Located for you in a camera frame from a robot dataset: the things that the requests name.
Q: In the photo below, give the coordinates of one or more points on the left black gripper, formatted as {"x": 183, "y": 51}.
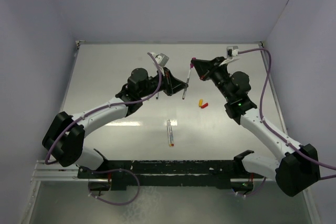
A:
{"x": 171, "y": 84}

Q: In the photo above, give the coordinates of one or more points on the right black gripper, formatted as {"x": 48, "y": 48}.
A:
{"x": 203, "y": 67}

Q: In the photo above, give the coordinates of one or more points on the purple marker pen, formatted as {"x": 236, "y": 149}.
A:
{"x": 187, "y": 82}

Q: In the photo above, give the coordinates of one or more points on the yellow marker pen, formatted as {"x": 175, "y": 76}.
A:
{"x": 168, "y": 124}

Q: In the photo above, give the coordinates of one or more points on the red marker pen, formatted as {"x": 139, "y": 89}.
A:
{"x": 172, "y": 138}

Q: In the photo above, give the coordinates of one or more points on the purple pen cap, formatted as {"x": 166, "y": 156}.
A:
{"x": 191, "y": 64}

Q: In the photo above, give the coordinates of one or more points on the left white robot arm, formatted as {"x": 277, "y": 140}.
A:
{"x": 64, "y": 139}

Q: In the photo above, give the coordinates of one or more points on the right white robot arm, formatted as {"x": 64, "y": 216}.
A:
{"x": 294, "y": 166}

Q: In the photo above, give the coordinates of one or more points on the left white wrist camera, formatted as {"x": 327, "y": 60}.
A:
{"x": 161, "y": 59}

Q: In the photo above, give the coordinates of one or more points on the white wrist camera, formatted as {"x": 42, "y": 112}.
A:
{"x": 232, "y": 53}
{"x": 161, "y": 59}

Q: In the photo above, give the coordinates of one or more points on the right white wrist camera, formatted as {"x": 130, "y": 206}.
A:
{"x": 232, "y": 53}

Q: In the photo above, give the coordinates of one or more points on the aluminium rail right side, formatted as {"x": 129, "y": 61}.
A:
{"x": 267, "y": 67}

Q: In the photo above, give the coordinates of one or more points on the aluminium rail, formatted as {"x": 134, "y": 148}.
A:
{"x": 267, "y": 67}
{"x": 54, "y": 173}

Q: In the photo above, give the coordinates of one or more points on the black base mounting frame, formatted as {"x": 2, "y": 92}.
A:
{"x": 221, "y": 174}

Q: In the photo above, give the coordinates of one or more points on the aluminium rail front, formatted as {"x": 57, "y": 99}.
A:
{"x": 54, "y": 173}

